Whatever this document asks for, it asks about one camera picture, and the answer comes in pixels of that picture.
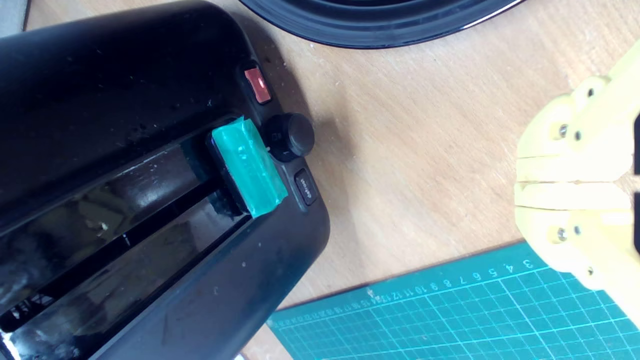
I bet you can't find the red toaster button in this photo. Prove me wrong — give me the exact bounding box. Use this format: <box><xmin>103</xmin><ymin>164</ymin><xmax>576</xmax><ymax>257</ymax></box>
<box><xmin>243</xmin><ymin>66</ymin><xmax>272</xmax><ymax>105</ymax></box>

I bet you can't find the black two-slot toaster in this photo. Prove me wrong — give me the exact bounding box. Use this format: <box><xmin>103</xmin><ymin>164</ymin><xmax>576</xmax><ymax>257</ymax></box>
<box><xmin>0</xmin><ymin>0</ymin><xmax>331</xmax><ymax>360</ymax></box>

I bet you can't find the green toaster lever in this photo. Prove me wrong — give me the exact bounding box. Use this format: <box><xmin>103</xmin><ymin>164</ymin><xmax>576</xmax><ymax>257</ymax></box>
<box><xmin>206</xmin><ymin>116</ymin><xmax>289</xmax><ymax>220</ymax></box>

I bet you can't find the black toaster knob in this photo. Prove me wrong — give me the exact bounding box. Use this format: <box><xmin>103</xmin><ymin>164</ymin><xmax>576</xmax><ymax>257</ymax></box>
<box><xmin>263</xmin><ymin>113</ymin><xmax>316</xmax><ymax>163</ymax></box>

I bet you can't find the black plate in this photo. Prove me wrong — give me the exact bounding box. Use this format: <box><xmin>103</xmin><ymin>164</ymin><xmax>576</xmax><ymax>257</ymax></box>
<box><xmin>239</xmin><ymin>0</ymin><xmax>526</xmax><ymax>50</ymax></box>

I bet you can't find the green cutting mat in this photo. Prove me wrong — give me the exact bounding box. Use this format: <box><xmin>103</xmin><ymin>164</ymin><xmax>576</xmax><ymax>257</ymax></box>
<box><xmin>267</xmin><ymin>241</ymin><xmax>640</xmax><ymax>360</ymax></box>

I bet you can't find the black defrost button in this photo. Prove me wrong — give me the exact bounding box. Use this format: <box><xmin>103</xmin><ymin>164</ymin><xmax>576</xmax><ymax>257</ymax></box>
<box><xmin>294</xmin><ymin>168</ymin><xmax>319</xmax><ymax>206</ymax></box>

